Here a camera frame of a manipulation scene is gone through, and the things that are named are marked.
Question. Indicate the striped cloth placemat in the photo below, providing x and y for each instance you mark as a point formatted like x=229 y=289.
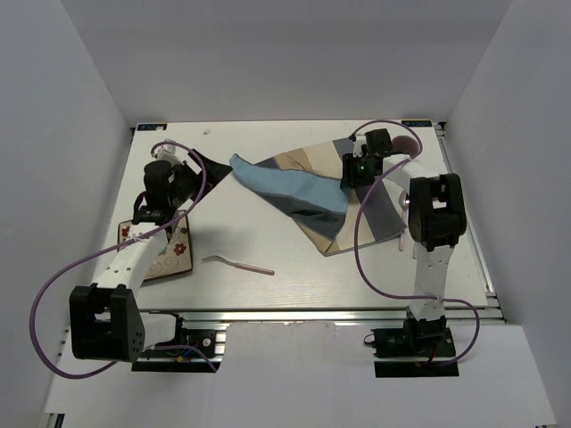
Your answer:
x=305 y=185

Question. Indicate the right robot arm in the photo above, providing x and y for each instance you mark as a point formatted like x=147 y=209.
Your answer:
x=436 y=221

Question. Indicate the square floral plate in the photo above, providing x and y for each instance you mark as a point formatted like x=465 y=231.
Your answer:
x=175 y=258

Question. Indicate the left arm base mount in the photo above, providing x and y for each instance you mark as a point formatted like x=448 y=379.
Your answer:
x=197 y=348

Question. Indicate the blue table label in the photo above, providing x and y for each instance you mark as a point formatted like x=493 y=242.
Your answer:
x=142 y=127
x=417 y=123

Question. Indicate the left blue table label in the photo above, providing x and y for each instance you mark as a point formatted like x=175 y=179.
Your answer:
x=142 y=127

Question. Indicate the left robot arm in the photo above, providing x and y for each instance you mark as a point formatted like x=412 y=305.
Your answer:
x=105 y=321

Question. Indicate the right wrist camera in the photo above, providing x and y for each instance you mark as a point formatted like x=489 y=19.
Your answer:
x=359 y=144

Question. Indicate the right blue table label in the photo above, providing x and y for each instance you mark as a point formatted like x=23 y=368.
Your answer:
x=417 y=123

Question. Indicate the purple ceramic mug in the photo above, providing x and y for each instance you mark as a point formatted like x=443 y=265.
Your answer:
x=406 y=145

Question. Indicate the pink handled fork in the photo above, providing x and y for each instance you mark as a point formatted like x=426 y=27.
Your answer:
x=239 y=265

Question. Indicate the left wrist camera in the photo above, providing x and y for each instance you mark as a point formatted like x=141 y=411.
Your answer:
x=166 y=151

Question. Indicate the aluminium table rail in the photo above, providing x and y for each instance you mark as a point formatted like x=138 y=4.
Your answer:
x=487 y=315

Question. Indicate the pink handled spoon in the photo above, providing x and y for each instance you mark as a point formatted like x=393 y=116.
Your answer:
x=404 y=202

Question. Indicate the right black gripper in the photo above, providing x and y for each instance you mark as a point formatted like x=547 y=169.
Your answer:
x=350 y=177

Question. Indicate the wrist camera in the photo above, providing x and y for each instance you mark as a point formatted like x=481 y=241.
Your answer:
x=166 y=151
x=359 y=144

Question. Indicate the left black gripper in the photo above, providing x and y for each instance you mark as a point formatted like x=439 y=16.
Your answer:
x=214 y=174

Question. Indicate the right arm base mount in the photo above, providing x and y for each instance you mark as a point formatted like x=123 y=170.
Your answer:
x=417 y=349

